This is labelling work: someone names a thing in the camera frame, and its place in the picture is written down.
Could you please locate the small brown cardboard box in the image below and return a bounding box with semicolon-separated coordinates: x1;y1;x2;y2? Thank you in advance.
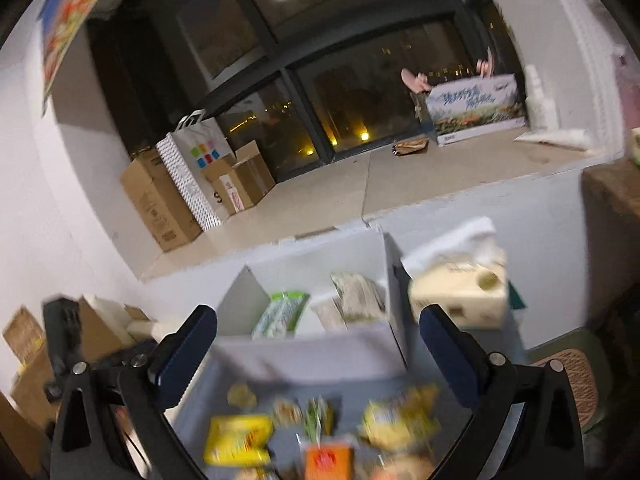
201;140;277;217

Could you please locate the cardboard flap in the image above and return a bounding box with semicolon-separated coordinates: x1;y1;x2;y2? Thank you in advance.
77;294;151;362

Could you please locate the white cushion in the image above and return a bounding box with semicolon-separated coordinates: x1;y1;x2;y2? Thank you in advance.
84;295;174;347

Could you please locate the yellow tissue pack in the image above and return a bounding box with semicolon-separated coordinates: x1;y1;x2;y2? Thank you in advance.
406;216;509;330

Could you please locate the brown paper wrapper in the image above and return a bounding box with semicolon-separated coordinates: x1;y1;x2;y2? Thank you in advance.
392;137;431;158

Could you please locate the white paper shopping bag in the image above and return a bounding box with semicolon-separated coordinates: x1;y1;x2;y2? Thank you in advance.
155;109;237;232

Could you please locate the beige snack packet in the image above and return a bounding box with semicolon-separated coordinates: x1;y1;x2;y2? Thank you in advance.
329;271;387;324

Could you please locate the open cardboard box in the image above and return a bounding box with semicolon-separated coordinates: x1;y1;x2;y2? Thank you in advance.
2;304;65;433

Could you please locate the large brown cardboard box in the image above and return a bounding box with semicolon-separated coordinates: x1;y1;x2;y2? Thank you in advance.
120;149;204;254

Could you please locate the orange snack packet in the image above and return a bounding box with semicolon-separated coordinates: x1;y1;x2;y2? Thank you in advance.
304;442;357;480

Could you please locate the wooden cabinet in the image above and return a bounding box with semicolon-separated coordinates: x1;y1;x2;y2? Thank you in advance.
581;159;640;351

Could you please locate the pink slipper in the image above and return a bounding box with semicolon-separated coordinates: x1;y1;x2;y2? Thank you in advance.
401;68;432;96
476;46;497;79

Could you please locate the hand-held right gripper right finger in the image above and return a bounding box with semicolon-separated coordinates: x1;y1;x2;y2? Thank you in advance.
419;304;586;480

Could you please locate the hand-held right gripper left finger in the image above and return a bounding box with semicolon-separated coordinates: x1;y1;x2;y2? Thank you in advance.
50;304;218;480

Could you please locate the dark window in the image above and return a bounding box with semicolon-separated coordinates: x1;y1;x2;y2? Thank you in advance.
87;0;526;183

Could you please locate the round cookie packet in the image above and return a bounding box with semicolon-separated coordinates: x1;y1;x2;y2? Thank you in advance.
227;383;258;408

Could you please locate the colourful wall poster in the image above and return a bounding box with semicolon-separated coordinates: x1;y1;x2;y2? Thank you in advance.
39;0;132;97

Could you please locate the woven seat stool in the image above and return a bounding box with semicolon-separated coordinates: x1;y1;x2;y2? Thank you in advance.
529;331;612;432

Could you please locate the printed landscape carton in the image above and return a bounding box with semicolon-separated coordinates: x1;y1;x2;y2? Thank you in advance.
424;73;529;148

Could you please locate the green and white snack packet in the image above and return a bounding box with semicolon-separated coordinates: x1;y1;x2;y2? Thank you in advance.
251;289;311;339

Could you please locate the crinkled yellow snack bag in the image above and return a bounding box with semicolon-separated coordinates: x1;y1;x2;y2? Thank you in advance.
361;386;442;450

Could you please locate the yellow snack packet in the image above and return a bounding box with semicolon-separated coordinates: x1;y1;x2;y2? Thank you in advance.
204;414;274;467

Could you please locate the white cardboard box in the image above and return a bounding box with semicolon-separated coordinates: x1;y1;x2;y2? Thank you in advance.
212;227;416;386

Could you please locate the brown snack packet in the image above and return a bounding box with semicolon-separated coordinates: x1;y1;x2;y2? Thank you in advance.
272;396;304;427

